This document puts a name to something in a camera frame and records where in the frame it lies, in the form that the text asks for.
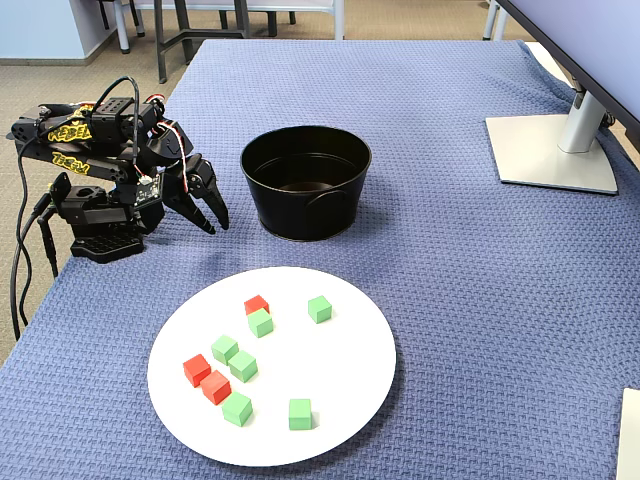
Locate green cube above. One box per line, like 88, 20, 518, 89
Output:
221, 391, 254, 428
307, 295, 334, 325
288, 398, 313, 431
227, 349, 259, 384
247, 308, 275, 339
210, 334, 240, 366

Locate white flat board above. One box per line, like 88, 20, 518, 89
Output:
615, 387, 640, 480

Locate short black base cable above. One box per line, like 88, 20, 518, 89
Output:
37, 212, 60, 279

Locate black wrist camera board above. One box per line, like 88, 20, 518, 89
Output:
133, 172, 164, 206

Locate blue woven tablecloth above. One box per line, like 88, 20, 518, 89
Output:
0, 38, 640, 480

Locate dark grey table frame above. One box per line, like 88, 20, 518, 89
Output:
152, 0, 251, 85

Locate white round plate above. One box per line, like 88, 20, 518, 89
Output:
146, 266, 398, 468

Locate red cube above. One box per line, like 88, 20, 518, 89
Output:
182, 353, 212, 389
200, 369, 232, 406
243, 294, 271, 317

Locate black metal bucket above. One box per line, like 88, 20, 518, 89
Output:
239, 124, 373, 242

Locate computer monitor screen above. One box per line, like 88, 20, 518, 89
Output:
494, 0, 640, 126

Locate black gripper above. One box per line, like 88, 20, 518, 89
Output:
144, 119, 230, 235

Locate silver monitor stand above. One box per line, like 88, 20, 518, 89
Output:
484, 74, 621, 196

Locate white furniture legs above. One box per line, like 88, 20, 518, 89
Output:
482, 0, 509, 42

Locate dark furniture legs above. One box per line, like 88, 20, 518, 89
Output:
218, 9, 297, 39

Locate thick black base cable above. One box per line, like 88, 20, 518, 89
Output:
9, 194, 54, 342

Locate black chair legs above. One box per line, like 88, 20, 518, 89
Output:
97, 0, 146, 37

